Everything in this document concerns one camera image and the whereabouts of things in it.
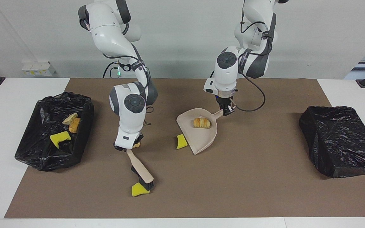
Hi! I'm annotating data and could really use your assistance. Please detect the pale-tipped striped toy croissant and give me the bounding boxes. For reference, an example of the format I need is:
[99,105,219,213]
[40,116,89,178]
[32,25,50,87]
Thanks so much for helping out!
[193,117,212,129]

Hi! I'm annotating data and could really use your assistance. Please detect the beige brush with black bristles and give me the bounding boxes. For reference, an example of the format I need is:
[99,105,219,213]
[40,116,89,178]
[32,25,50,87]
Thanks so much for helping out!
[126,149,155,191]

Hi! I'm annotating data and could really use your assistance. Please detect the beige plastic dustpan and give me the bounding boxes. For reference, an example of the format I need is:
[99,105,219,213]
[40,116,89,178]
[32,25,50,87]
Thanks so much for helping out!
[176,108,234,155]

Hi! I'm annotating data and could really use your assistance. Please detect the small yellow sponge wedge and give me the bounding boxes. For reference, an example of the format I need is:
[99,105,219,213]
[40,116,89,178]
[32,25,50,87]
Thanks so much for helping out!
[176,134,188,150]

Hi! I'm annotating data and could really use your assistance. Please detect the yellow five-sided sponge chunk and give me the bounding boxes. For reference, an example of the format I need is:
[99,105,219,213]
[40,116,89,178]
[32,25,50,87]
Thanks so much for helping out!
[131,182,151,197]

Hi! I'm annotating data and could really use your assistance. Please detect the tan peanut-shaped bread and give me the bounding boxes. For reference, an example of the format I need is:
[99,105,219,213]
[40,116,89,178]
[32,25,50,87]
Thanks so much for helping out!
[69,118,81,133]

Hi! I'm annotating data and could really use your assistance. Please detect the orange striped toy croissant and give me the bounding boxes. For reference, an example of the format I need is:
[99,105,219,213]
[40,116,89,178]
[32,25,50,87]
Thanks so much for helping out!
[62,112,79,125]

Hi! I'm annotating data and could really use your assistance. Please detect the yellow sponge with notched edge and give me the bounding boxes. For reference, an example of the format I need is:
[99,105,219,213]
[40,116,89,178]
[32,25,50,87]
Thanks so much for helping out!
[50,131,72,149]

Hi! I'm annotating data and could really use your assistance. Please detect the bin lined with black bag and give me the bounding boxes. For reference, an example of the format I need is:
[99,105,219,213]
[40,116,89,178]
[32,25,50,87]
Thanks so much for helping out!
[299,106,365,178]
[15,92,95,172]

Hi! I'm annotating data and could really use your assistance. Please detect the brown table mat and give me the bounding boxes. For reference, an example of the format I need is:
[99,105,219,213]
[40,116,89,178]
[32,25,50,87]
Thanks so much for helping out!
[4,78,365,219]

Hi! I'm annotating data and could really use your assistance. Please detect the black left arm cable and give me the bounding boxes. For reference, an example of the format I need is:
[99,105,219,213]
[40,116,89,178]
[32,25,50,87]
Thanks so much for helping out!
[238,0,266,112]

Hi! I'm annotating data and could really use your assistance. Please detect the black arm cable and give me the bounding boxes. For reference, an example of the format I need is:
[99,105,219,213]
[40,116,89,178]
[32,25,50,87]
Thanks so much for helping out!
[102,52,155,127]
[238,0,266,112]

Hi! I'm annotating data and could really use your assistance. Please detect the black right base cable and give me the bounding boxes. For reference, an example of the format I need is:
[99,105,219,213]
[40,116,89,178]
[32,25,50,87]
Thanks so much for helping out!
[103,62,121,79]

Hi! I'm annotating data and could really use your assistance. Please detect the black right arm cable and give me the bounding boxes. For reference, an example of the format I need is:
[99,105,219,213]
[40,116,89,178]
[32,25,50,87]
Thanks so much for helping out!
[102,52,155,127]

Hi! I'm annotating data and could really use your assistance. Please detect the white wall socket box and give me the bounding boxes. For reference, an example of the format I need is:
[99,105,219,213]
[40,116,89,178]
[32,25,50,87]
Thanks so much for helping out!
[22,61,57,77]

